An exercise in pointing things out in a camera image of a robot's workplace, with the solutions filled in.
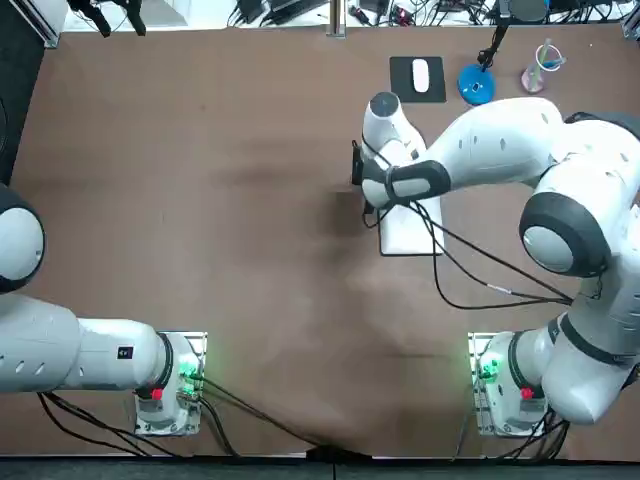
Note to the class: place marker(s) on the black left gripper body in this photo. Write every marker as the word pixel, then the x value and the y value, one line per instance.
pixel 82 4

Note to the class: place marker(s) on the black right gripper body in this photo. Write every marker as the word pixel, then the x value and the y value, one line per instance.
pixel 358 165

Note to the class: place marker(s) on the silver laptop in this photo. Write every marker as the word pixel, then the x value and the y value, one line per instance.
pixel 400 240

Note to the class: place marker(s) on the blue desk lamp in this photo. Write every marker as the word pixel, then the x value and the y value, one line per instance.
pixel 470 80

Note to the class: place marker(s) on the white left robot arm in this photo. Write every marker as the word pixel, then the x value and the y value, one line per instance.
pixel 60 350

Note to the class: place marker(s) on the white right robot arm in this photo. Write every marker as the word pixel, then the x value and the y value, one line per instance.
pixel 500 145

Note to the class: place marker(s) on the black mouse pad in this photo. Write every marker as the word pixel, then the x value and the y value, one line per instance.
pixel 400 85

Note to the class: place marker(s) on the white computer mouse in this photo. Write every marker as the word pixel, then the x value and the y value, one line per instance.
pixel 420 75

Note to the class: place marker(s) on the grey power adapter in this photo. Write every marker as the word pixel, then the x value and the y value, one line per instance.
pixel 252 7

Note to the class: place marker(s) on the pink mesh pen cup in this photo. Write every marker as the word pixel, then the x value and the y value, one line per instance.
pixel 532 82

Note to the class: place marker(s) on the green pen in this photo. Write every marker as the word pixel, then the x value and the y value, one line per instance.
pixel 543 56

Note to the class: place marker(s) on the blue pen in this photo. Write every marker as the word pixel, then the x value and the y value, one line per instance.
pixel 554 63

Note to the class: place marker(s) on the aluminium frame post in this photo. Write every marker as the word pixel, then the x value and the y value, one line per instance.
pixel 336 17
pixel 631 25
pixel 47 25

